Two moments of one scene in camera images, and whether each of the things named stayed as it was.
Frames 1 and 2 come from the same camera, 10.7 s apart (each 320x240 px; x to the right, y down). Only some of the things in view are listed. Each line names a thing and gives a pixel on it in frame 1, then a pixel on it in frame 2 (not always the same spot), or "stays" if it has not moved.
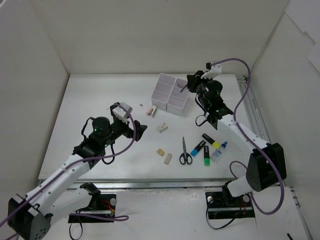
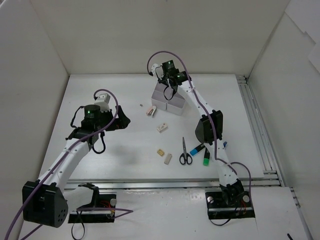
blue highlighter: [195, 151] stays
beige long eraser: [168, 158] stays
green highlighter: [207, 160] stays
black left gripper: [130, 130] → [116, 119]
